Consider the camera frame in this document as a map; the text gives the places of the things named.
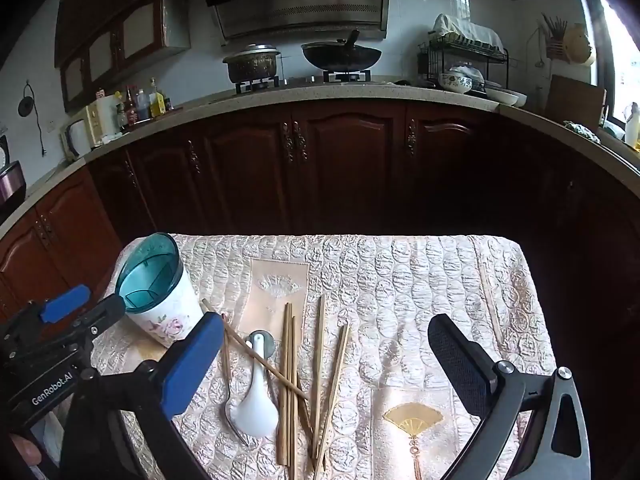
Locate white floral utensil holder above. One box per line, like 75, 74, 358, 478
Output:
115, 232, 205, 348

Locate stone kitchen countertop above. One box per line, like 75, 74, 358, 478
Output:
0, 82, 640, 241

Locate white plastic bottle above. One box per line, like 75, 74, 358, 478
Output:
625, 102, 640, 148

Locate black wok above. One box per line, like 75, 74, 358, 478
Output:
301, 29, 383, 73

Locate steel range hood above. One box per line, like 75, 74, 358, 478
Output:
195, 0, 392, 41

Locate white ceramic spoon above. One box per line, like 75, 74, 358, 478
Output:
235, 337, 279, 438

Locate kitchen window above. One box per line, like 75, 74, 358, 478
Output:
575, 0, 640, 126

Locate black wire dish rack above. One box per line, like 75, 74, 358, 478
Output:
417, 32, 511, 98

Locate patterned ceramic bowl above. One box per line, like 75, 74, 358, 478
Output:
439, 72, 473, 94

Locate crumpled dish rag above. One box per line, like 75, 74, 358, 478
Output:
564, 120, 601, 143

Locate person's left hand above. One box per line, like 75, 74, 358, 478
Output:
10, 434, 42, 467

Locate wooden cutting board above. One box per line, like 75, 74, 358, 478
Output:
545, 74, 607, 128

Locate white cylindrical container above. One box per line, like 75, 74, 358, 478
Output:
95, 95, 123, 137

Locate pink rice cooker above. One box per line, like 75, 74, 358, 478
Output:
0, 160, 27, 206

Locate dark wooden base cabinets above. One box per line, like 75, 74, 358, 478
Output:
0, 100, 640, 321

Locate pink quilted tablecloth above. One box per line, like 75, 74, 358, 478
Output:
50, 232, 558, 480

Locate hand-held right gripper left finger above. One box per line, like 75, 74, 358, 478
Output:
60, 312, 224, 480

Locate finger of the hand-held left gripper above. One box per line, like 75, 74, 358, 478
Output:
70, 294, 126, 356
10, 285, 92, 326

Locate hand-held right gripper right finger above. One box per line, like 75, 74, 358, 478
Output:
427, 314, 591, 480

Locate dark wooden wall cabinet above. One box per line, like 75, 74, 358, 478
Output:
54, 0, 193, 113

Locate metal pot with lid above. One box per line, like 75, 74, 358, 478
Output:
222, 44, 282, 84

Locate gas stove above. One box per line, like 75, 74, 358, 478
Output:
235, 71, 373, 95

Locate wall chopstick holder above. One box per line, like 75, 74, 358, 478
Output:
542, 14, 568, 61

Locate round tan hanging utensil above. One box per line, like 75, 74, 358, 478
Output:
564, 24, 596, 66

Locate black wall-hung corded device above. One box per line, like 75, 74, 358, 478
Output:
18, 80, 49, 156

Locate white bowls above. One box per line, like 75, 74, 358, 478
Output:
484, 87, 528, 108

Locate group of condiment bottles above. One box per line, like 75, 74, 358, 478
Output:
114, 77, 175, 128

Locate white cloth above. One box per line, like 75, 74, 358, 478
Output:
432, 13, 505, 53

